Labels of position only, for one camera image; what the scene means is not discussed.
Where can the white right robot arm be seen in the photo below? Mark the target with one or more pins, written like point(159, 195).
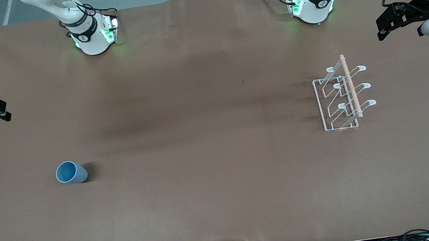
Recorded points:
point(89, 37)

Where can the blue plastic cup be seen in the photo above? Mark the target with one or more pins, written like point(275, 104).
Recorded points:
point(72, 174)

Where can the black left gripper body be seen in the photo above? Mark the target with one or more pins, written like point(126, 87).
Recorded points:
point(417, 5)

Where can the brown table cover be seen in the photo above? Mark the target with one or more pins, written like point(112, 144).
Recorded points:
point(214, 178)

